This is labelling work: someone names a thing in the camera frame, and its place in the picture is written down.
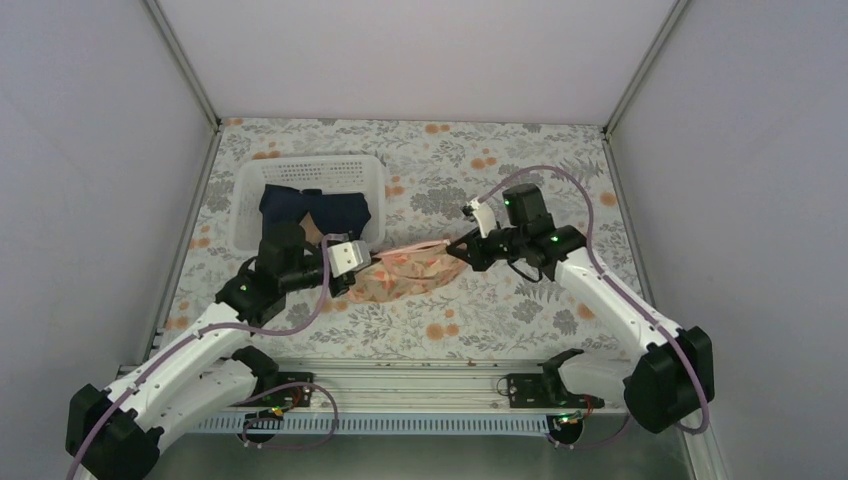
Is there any pink floral mesh laundry bag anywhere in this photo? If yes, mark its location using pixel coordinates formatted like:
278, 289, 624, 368
347, 240, 468, 304

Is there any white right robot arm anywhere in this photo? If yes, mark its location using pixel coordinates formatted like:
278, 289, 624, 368
447, 183, 715, 433

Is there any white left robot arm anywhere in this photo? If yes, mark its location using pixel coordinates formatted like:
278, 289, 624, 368
65, 223, 371, 479

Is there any navy blue bra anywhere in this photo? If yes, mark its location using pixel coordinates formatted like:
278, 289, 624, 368
258, 185, 372, 245

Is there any white plastic laundry basket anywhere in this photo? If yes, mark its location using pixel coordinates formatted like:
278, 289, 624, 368
228, 155, 387, 255

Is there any floral patterned tablecloth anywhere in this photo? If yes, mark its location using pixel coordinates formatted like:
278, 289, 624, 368
162, 118, 640, 362

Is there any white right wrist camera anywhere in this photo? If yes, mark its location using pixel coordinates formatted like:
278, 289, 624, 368
461, 197, 498, 238

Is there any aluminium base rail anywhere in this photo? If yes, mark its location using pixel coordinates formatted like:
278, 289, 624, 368
119, 359, 631, 417

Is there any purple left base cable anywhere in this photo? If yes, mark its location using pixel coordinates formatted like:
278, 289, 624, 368
239, 382, 339, 452

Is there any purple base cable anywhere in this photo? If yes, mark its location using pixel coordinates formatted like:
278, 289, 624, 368
239, 382, 339, 452
547, 413, 631, 452

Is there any white slotted cable duct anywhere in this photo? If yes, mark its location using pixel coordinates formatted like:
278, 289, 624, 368
185, 414, 564, 437

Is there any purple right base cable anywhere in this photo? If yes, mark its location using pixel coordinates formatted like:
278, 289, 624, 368
547, 413, 631, 452

